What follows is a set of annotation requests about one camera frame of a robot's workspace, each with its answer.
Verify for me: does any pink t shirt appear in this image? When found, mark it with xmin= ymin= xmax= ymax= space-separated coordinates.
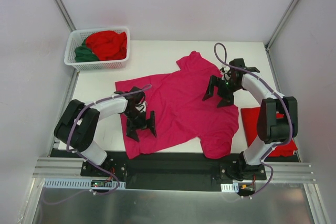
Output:
xmin=115 ymin=51 xmax=239 ymax=159

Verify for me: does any white perforated plastic basket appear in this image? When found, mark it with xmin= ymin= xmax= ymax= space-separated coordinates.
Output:
xmin=64 ymin=26 xmax=130 ymax=71

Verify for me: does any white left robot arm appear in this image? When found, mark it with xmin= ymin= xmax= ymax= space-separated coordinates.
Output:
xmin=54 ymin=84 xmax=157 ymax=176

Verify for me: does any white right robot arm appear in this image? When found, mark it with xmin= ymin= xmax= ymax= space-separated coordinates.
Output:
xmin=203 ymin=58 xmax=298 ymax=179

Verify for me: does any folded red t shirt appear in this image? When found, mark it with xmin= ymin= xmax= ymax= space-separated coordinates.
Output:
xmin=240 ymin=107 xmax=298 ymax=157

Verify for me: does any red t shirt in basket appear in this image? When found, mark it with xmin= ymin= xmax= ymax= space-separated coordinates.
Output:
xmin=85 ymin=30 xmax=128 ymax=61

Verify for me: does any green t shirt in basket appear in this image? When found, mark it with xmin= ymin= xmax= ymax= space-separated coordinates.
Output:
xmin=75 ymin=46 xmax=99 ymax=63

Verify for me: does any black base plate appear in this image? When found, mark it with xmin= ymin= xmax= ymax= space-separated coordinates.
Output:
xmin=52 ymin=150 xmax=274 ymax=191

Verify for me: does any left aluminium frame post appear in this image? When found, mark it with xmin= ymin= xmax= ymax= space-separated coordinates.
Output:
xmin=53 ymin=0 xmax=77 ymax=43

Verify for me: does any aluminium frame post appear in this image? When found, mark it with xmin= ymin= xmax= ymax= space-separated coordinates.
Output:
xmin=265 ymin=0 xmax=301 ymax=52
xmin=53 ymin=0 xmax=77 ymax=43

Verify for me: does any right aluminium frame post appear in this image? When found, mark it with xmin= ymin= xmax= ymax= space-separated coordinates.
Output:
xmin=265 ymin=0 xmax=301 ymax=52

